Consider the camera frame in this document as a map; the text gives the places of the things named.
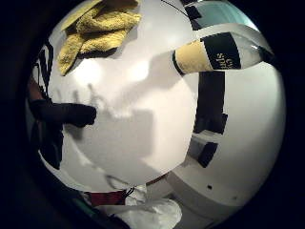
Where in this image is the clear bottle yellow dark label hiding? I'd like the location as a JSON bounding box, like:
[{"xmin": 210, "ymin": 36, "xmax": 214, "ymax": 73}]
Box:
[{"xmin": 172, "ymin": 31, "xmax": 275, "ymax": 76}]

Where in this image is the yellow terry towel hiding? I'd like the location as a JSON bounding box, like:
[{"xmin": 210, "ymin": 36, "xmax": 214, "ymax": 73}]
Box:
[{"xmin": 56, "ymin": 0, "xmax": 143, "ymax": 76}]

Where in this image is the black cable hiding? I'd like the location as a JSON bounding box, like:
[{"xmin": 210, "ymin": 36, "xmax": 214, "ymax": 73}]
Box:
[{"xmin": 160, "ymin": 0, "xmax": 189, "ymax": 17}]

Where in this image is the the person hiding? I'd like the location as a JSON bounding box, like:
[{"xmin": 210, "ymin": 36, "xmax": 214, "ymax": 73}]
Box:
[{"xmin": 81, "ymin": 184, "xmax": 184, "ymax": 229}]

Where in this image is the black stand frame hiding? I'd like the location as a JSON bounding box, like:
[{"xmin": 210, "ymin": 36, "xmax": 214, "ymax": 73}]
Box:
[{"xmin": 31, "ymin": 41, "xmax": 55, "ymax": 96}]

